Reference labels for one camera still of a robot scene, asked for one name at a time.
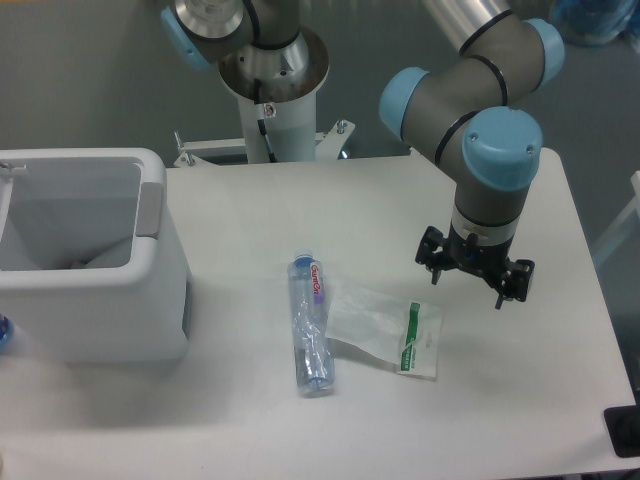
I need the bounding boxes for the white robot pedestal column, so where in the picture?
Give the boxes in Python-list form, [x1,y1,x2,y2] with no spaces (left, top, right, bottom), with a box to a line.
[218,26,329,138]

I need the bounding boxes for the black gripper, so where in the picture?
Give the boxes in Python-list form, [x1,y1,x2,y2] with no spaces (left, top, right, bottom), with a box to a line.
[415,225,535,309]

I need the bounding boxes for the blue plastic bag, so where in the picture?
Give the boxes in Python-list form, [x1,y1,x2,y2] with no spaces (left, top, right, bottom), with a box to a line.
[548,0,639,47]

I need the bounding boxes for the clear plastic bag green label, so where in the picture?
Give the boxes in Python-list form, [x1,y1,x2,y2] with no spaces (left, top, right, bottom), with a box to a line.
[326,282,443,381]

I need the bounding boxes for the white frame at right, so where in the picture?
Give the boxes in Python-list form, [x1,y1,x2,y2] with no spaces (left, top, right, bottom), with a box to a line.
[592,171,639,268]

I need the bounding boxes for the white pedestal base frame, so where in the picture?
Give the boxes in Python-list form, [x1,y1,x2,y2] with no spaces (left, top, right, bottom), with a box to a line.
[174,119,356,167]

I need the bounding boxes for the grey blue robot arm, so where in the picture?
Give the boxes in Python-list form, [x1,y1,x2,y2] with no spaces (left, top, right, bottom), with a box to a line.
[161,1,565,302]

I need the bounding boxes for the white trash can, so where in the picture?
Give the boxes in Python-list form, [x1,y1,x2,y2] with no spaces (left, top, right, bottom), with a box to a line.
[1,148,192,363]

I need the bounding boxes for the black cable on pedestal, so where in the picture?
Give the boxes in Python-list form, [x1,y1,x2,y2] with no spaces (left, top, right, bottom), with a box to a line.
[252,78,279,164]

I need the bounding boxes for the crushed clear plastic bottle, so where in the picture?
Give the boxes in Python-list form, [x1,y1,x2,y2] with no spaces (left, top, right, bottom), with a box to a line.
[287,249,335,398]

